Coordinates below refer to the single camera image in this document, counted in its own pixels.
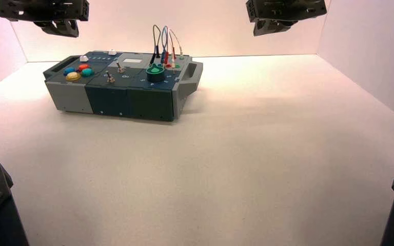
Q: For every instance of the metal toggle switch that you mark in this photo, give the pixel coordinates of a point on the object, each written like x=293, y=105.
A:
x=120, y=70
x=110, y=80

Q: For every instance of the blue round push button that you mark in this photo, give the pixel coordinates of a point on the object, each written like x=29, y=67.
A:
x=69, y=70

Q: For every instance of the green rotary selector knob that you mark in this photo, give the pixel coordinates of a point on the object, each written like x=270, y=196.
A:
x=155, y=74

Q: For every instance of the dark teal grey control box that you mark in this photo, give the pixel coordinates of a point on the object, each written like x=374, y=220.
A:
x=129, y=102

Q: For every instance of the yellow round push button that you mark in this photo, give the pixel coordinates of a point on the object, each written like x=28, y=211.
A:
x=73, y=76

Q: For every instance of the red round push button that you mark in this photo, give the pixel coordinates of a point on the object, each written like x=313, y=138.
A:
x=83, y=67

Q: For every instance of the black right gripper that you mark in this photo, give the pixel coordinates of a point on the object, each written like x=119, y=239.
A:
x=285, y=9

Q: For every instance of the white slider knob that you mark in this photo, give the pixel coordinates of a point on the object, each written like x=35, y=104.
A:
x=112, y=52
x=83, y=58

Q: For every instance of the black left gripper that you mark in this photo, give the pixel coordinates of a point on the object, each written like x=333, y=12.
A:
x=44, y=9

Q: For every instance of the teal round push button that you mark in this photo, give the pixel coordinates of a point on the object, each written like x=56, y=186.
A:
x=87, y=72

